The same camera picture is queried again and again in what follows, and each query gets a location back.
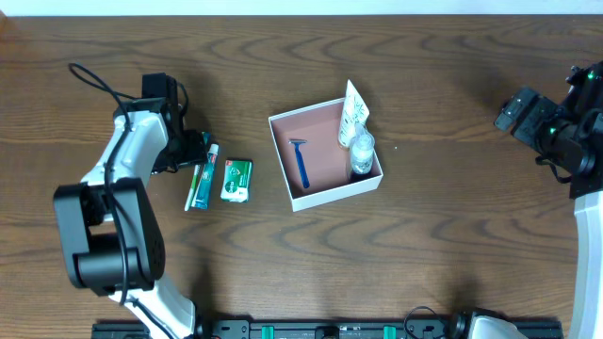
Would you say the blue disposable razor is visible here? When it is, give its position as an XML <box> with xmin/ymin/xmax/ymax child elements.
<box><xmin>289</xmin><ymin>138</ymin><xmax>310</xmax><ymax>188</ymax></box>

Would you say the white cardboard box pink inside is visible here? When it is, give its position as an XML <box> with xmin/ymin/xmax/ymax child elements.
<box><xmin>269</xmin><ymin>98</ymin><xmax>383</xmax><ymax>212</ymax></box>

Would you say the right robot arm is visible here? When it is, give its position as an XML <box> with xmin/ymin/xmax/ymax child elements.
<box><xmin>495</xmin><ymin>63</ymin><xmax>602</xmax><ymax>338</ymax></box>

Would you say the green white toothbrush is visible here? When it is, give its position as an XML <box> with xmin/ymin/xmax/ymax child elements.
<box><xmin>183</xmin><ymin>131</ymin><xmax>212</xmax><ymax>212</ymax></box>

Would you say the white cream tube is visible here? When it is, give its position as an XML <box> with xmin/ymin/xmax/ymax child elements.
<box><xmin>338</xmin><ymin>80</ymin><xmax>369</xmax><ymax>149</ymax></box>

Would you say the black mounting rail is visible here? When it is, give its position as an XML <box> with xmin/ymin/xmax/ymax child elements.
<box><xmin>90</xmin><ymin>319</ymin><xmax>563</xmax><ymax>339</ymax></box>

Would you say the teal toothpaste tube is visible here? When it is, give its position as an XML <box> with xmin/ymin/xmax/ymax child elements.
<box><xmin>191</xmin><ymin>144</ymin><xmax>219</xmax><ymax>209</ymax></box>

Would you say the clear spray bottle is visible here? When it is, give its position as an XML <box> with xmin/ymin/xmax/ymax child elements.
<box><xmin>350</xmin><ymin>123</ymin><xmax>375</xmax><ymax>183</ymax></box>

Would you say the green Dettol soap bar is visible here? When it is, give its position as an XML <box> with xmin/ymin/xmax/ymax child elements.
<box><xmin>220</xmin><ymin>159</ymin><xmax>253</xmax><ymax>202</ymax></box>

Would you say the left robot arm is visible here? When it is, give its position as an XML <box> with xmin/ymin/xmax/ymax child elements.
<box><xmin>53</xmin><ymin>73</ymin><xmax>207</xmax><ymax>338</ymax></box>

